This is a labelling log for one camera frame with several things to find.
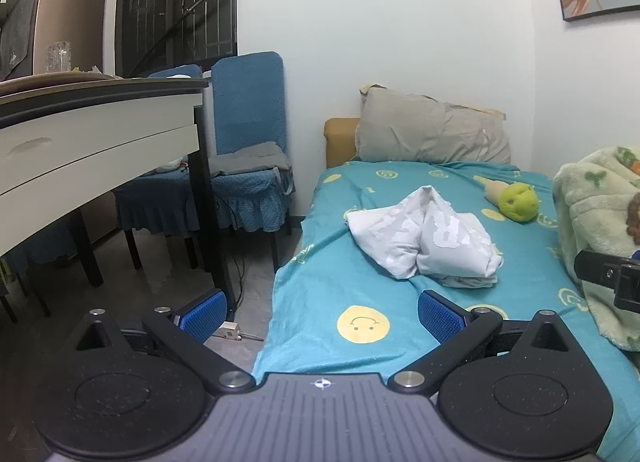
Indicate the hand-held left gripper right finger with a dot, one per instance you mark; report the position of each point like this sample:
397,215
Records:
440,314

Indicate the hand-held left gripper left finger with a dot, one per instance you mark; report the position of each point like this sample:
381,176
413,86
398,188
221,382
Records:
202,317

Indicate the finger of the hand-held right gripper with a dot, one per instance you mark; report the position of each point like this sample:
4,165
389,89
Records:
597,269

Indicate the white shirt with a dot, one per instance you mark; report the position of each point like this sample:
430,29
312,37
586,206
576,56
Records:
440,242

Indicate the white power strip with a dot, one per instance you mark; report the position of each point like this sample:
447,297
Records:
227,329

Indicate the green cartoon fleece blanket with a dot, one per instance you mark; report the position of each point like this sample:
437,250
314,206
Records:
585,212

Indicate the green plush toy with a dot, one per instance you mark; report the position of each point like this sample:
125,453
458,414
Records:
520,202

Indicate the bed with teal printed sheet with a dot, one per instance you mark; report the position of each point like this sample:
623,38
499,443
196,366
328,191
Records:
350,242

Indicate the blue covered chair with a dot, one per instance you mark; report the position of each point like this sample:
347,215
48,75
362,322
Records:
150,207
250,102

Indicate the grey pillow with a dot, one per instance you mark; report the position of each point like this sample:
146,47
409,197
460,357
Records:
425,132

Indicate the yellow headboard cushion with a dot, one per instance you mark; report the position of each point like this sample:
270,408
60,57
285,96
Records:
340,142

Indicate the white table with black legs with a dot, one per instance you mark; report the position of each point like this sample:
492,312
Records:
75,142

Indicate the clear glass vase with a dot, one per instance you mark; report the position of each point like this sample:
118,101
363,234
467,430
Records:
58,59

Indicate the dark grilled window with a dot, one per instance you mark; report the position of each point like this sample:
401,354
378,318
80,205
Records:
150,7

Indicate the brown refrigerator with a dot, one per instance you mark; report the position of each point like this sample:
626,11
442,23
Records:
70,17

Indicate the dark grey cloth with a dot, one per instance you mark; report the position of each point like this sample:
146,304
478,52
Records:
17,37

